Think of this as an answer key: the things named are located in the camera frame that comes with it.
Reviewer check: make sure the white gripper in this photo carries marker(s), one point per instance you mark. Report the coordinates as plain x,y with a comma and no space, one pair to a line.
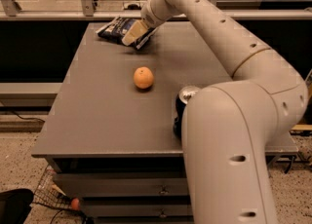
153,14

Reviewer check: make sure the blue chip bag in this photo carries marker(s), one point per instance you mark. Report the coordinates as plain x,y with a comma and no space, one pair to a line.
115,30

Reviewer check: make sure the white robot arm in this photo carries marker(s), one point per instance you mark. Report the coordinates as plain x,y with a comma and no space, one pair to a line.
226,126

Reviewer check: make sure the orange fruit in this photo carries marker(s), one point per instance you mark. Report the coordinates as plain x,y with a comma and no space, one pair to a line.
143,78

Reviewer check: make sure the blue soda can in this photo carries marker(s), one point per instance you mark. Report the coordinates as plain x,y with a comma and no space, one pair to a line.
181,101

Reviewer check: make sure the grey drawer cabinet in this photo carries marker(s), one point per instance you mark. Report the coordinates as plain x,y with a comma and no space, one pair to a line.
112,144

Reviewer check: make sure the small orange ball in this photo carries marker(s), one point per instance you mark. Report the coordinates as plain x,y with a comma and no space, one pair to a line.
75,204

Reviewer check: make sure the black chair seat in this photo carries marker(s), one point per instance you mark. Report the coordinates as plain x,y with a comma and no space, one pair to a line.
15,206

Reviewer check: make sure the wire basket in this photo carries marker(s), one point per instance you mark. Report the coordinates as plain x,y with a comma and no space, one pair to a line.
49,195

